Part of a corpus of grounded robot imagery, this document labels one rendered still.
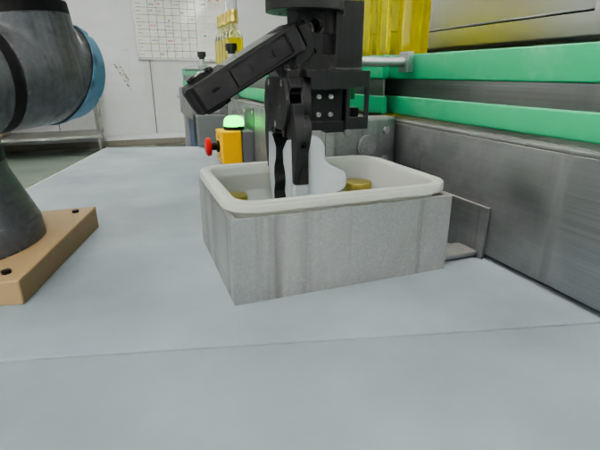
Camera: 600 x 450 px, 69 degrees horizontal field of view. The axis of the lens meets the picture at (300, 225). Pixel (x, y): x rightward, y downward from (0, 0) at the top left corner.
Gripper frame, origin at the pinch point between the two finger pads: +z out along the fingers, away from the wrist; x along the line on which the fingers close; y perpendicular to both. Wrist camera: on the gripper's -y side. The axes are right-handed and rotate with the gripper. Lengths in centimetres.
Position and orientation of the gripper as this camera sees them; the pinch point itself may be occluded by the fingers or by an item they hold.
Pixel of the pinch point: (284, 212)
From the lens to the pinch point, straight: 45.1
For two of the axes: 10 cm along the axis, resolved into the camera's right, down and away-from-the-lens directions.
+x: -3.4, -3.1, 8.9
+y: 9.4, -1.1, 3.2
